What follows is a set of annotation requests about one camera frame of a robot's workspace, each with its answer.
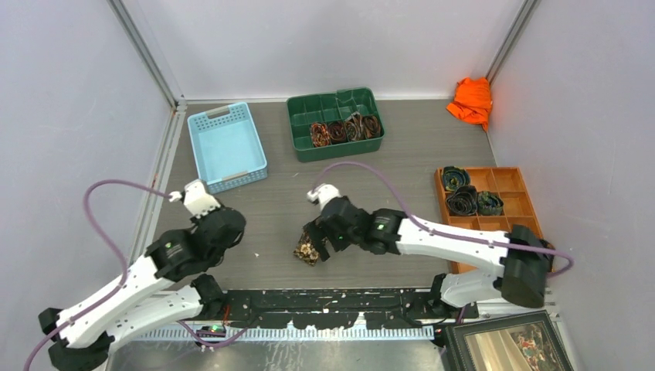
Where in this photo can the orange grey rolled tie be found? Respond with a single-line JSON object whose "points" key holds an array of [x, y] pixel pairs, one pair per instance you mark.
{"points": [[353, 127]]}

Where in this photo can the blue green rolled tie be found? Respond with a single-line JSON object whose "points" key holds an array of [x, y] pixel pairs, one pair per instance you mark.
{"points": [[453, 178]]}

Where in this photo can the orange cloth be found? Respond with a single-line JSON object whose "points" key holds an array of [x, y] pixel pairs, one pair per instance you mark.
{"points": [[472, 102]]}

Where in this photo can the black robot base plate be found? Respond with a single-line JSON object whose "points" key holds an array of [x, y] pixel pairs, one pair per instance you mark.
{"points": [[380, 308]]}

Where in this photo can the brown floral tie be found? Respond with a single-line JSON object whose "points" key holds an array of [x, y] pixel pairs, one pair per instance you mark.
{"points": [[306, 250]]}

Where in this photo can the multicolour rolled tie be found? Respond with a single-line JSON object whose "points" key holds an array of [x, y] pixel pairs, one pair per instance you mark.
{"points": [[319, 134]]}

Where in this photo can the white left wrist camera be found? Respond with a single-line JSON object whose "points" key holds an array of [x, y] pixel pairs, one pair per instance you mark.
{"points": [[196, 199]]}

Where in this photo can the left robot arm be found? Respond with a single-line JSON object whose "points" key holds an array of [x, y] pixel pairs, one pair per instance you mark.
{"points": [[168, 283]]}

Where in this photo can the light blue plastic basket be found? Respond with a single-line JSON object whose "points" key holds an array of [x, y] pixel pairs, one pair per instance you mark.
{"points": [[227, 148]]}

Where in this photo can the framed picture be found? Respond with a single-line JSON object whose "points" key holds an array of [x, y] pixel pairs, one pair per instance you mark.
{"points": [[526, 341]]}

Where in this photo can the dark grey rolled tie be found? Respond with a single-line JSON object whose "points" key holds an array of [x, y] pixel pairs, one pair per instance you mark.
{"points": [[463, 201]]}

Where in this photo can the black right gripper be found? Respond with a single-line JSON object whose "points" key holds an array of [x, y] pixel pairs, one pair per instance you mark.
{"points": [[315, 230]]}

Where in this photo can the green divided plastic bin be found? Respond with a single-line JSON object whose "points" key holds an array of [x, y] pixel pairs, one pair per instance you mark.
{"points": [[326, 107]]}

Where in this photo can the dark red rolled tie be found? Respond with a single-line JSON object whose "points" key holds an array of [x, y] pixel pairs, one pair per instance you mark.
{"points": [[337, 132]]}

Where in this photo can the brown rolled tie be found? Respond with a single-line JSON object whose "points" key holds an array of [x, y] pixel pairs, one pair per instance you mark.
{"points": [[371, 126]]}

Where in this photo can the dark teal rolled tie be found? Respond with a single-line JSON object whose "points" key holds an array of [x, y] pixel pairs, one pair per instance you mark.
{"points": [[489, 204]]}

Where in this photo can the orange wooden divided tray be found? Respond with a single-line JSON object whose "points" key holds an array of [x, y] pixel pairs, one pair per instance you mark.
{"points": [[508, 183]]}

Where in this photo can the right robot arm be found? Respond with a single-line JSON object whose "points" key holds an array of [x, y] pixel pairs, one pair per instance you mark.
{"points": [[505, 265]]}

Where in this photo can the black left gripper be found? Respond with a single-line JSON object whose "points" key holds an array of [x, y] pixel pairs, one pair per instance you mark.
{"points": [[202, 219]]}

